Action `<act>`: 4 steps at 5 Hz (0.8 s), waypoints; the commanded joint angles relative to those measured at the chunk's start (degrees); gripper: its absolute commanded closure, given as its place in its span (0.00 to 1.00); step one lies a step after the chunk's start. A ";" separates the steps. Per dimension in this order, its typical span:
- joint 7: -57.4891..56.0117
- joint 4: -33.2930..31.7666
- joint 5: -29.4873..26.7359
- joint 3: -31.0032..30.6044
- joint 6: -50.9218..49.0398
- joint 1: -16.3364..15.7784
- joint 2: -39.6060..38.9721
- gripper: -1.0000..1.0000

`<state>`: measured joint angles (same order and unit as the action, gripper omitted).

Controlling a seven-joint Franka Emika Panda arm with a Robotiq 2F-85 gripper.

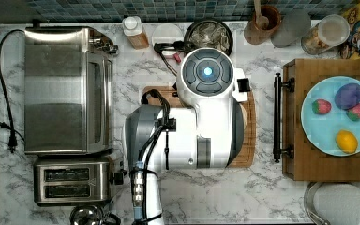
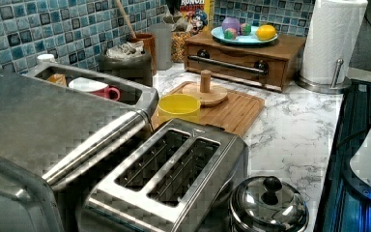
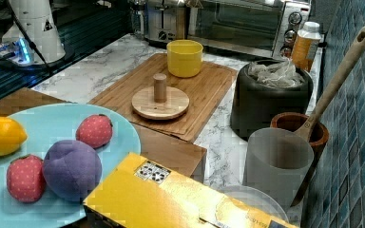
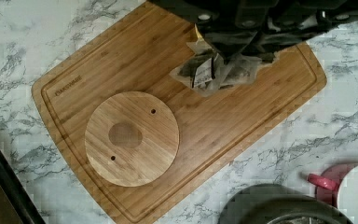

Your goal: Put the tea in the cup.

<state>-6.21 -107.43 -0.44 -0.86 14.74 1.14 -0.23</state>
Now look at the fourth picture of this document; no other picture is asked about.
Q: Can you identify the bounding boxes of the pink mug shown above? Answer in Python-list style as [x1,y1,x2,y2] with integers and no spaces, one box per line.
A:
[307,163,357,206]

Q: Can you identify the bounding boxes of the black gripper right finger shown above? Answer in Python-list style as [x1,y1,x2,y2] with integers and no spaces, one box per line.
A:
[245,0,358,62]

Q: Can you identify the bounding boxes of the black round container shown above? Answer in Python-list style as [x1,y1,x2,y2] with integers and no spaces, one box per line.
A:
[218,184,353,224]

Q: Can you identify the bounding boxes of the round wooden stand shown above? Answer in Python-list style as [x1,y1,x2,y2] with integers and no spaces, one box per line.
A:
[85,91,180,187]

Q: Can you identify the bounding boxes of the bamboo cutting board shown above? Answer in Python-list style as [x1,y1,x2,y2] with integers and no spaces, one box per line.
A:
[32,3,326,224]

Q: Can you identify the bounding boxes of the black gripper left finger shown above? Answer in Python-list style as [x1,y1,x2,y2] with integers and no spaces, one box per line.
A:
[149,0,261,61]

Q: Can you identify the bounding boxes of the black edge object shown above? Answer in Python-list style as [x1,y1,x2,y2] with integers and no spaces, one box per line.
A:
[0,150,46,224]

